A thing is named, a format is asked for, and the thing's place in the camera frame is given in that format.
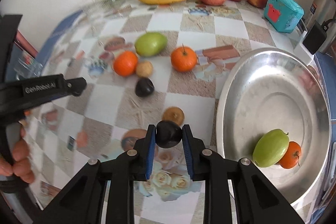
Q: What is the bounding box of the large steel basin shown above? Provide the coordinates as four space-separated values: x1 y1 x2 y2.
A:
216 48 331 205

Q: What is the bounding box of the green fruit in basin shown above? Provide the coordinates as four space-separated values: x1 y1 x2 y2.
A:
252 129 289 168

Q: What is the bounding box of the brown longan fruit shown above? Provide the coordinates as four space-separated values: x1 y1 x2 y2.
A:
162 106 185 126

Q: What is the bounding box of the green fruit on table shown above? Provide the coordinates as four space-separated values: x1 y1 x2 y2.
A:
134 32 167 57

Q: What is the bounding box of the person's left hand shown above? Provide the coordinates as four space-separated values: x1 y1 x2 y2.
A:
0 120 35 184

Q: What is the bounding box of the black power adapter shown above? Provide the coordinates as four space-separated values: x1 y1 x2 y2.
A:
302 20 327 55

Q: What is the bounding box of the teal toy house box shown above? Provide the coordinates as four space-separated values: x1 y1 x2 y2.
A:
264 0 304 33

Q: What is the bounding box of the orange tangerine with stem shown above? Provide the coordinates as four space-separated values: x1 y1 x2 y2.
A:
170 45 198 72

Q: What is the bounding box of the black power cable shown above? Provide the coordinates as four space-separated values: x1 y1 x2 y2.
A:
322 18 336 30

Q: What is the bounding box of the steel thermos kettle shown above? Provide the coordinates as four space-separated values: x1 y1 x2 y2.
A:
305 0 335 53

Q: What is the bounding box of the dark plum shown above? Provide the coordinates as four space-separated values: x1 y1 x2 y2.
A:
135 77 155 98
155 121 182 148

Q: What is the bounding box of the blue plaid tablecloth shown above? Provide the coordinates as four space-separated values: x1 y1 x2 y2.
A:
5 10 83 82

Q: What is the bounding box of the tan longan fruit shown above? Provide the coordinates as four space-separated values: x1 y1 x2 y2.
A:
135 60 153 77

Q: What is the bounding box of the orange tangerine in basin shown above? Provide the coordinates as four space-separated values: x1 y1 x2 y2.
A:
278 141 302 169

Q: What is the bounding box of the patterned vinyl table cover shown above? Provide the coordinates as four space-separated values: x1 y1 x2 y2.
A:
26 0 319 219

